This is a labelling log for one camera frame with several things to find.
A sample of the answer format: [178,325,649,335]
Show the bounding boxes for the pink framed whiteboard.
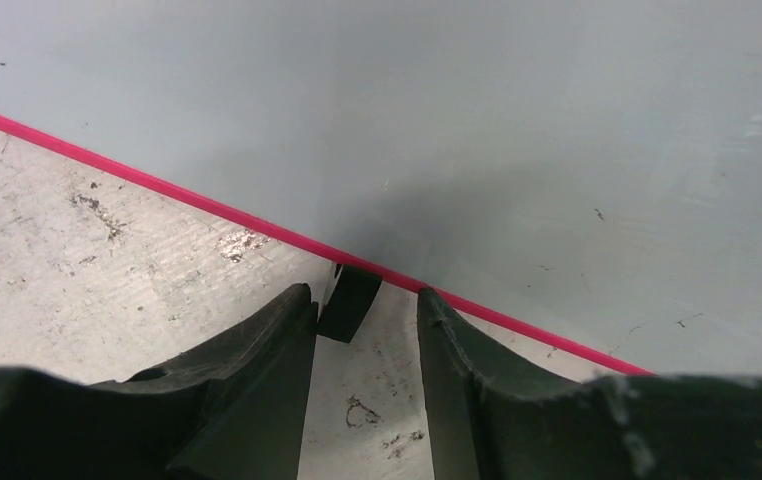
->
[0,1,762,374]

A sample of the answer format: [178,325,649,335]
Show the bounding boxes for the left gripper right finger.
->
[417,288,762,479]

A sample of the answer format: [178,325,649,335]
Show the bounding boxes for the black whiteboard clip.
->
[316,263,383,344]

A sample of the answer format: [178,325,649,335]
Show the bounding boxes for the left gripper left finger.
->
[0,283,318,479]

